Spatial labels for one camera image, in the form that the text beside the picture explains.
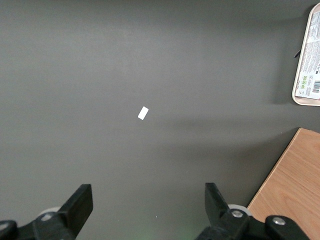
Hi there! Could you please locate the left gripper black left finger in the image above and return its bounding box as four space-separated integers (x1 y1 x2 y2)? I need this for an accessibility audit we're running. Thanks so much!
0 183 94 240

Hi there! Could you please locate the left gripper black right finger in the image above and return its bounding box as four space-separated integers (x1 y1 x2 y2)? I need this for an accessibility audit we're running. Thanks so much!
194 182 311 240

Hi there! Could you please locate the beige plastic tray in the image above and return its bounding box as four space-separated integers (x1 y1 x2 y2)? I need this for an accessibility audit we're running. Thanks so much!
291 2 320 107

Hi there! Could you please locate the wooden drawer cabinet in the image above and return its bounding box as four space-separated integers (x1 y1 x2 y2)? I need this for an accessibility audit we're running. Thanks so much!
246 127 320 240

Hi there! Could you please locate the white tape marker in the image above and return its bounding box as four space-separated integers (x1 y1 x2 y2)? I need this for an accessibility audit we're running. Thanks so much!
137 106 150 121

